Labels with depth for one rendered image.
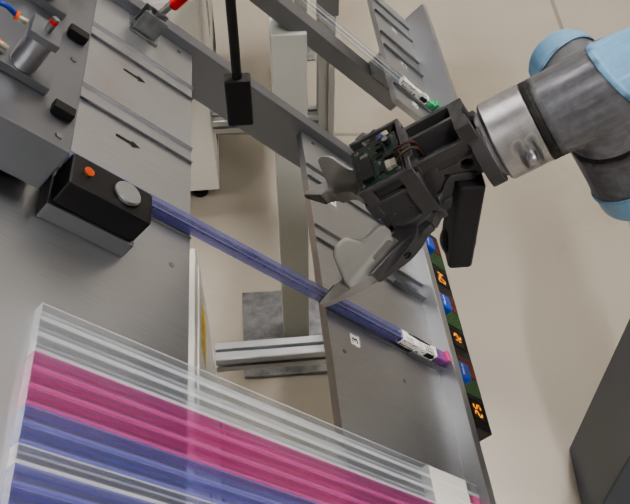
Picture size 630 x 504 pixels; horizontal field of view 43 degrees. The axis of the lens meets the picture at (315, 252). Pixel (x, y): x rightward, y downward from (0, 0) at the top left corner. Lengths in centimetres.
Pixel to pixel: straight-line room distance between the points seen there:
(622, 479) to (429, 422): 72
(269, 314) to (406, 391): 107
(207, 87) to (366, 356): 40
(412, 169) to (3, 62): 34
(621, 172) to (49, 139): 49
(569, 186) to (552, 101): 167
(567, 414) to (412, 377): 97
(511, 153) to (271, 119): 44
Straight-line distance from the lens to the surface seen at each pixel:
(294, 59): 135
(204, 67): 101
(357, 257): 72
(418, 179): 70
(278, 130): 107
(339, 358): 82
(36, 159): 64
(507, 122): 70
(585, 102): 70
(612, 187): 78
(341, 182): 81
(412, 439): 86
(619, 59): 71
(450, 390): 95
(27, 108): 64
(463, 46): 288
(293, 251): 165
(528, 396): 186
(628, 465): 152
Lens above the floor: 151
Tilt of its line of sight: 47 degrees down
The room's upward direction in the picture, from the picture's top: straight up
